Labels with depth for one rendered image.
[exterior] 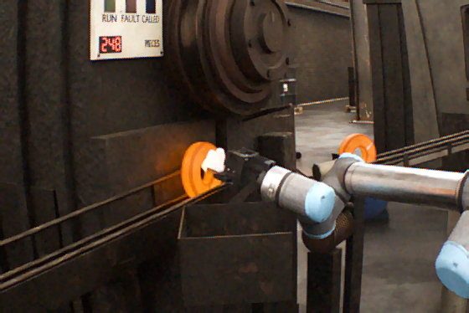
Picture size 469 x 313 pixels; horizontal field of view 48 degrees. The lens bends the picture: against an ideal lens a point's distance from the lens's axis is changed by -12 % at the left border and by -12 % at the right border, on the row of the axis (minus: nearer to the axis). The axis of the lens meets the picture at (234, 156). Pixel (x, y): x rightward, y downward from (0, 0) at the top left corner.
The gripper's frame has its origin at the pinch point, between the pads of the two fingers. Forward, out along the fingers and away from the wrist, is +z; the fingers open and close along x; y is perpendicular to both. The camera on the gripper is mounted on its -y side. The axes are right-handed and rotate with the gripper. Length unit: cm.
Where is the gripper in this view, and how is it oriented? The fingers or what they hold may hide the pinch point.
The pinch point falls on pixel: (202, 164)
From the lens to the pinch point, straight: 156.9
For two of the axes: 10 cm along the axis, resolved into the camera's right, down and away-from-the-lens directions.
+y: 1.9, -9.4, -2.9
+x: -5.4, 1.4, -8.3
